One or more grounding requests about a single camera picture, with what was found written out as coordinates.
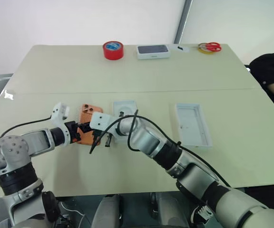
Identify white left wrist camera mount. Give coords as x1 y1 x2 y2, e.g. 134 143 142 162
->
51 102 74 145

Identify orange phone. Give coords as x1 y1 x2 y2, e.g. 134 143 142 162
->
77 103 102 146

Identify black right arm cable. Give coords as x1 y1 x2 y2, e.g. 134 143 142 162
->
103 109 232 188

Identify grey rounded robot leg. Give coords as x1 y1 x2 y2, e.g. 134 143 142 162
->
150 191 190 228
91 194 121 228

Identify yellow tape roll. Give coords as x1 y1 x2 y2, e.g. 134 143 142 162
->
197 45 215 56

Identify red tape roll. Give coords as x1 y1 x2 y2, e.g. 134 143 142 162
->
102 40 125 61

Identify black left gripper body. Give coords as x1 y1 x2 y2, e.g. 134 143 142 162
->
65 120 81 143

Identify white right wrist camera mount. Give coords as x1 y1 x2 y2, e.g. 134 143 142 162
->
90 112 118 144

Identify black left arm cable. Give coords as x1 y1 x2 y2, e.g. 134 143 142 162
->
0 115 53 139

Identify white phone box lid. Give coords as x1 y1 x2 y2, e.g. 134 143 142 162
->
175 102 214 150

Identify red-handled scissors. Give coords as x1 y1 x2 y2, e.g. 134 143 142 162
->
197 42 223 53

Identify white phone box base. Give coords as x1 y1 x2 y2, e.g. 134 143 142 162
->
112 100 138 144

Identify person's black-sleeved arm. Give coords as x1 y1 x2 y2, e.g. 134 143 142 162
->
249 48 274 112

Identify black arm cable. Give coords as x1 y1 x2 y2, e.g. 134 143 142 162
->
0 115 53 139
103 109 232 188

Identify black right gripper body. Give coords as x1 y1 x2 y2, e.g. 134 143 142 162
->
92 129 112 141

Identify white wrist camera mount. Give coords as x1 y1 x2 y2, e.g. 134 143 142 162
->
90 112 118 144
51 102 74 145

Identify grey window frame post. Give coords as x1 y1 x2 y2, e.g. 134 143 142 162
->
174 0 193 45

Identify white box with phone print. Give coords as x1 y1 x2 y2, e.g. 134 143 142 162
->
137 44 172 61

